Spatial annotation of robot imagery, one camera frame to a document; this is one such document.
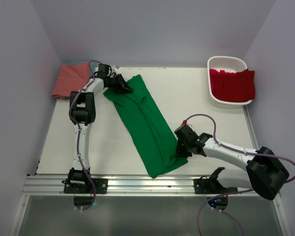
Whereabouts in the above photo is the green t-shirt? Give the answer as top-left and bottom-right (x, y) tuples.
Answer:
(104, 75), (188, 178)

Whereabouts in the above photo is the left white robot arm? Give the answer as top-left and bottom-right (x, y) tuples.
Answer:
(66, 63), (133, 193)

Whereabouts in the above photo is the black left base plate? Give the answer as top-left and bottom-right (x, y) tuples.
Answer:
(62, 177), (108, 194)

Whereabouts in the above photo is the folded salmon pink t-shirt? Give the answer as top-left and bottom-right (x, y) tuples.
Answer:
(51, 62), (90, 99)

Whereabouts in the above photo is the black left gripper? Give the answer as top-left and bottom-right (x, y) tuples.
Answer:
(107, 74), (132, 94)

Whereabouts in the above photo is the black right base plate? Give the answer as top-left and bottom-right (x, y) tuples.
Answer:
(193, 176), (238, 194)

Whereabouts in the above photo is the red t-shirt in basket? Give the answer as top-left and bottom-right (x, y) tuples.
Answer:
(209, 69), (256, 103)

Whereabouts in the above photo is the aluminium mounting rail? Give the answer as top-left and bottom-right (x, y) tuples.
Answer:
(22, 175), (282, 197)

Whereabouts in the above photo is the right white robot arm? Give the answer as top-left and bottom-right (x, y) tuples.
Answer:
(174, 124), (290, 200)

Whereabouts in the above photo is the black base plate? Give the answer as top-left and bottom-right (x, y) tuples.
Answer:
(62, 177), (108, 194)
(193, 176), (238, 194)

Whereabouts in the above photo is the folded light blue t-shirt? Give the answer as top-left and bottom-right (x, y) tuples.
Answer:
(68, 60), (98, 72)

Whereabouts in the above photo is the white perforated laundry basket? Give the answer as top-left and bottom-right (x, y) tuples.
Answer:
(207, 56), (256, 109)

